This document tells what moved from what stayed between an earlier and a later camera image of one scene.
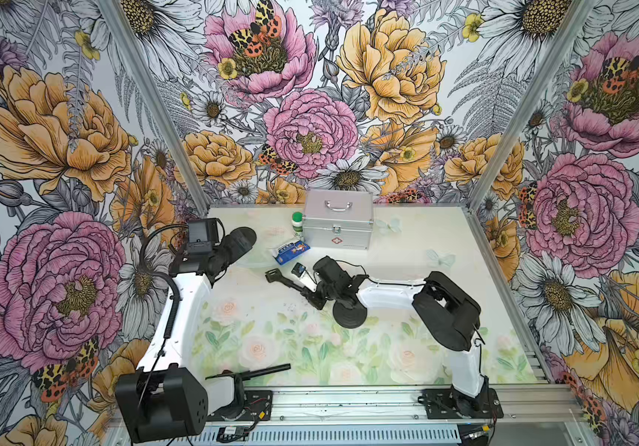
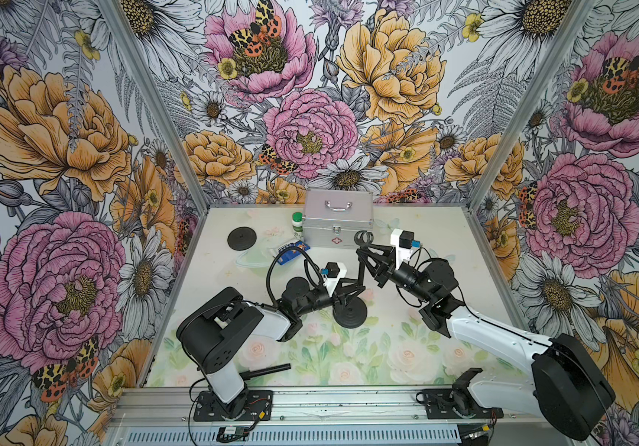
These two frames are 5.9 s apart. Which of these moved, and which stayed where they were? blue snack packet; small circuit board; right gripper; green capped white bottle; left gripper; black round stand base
Moved: left gripper; right gripper
Stayed: blue snack packet; green capped white bottle; small circuit board; black round stand base
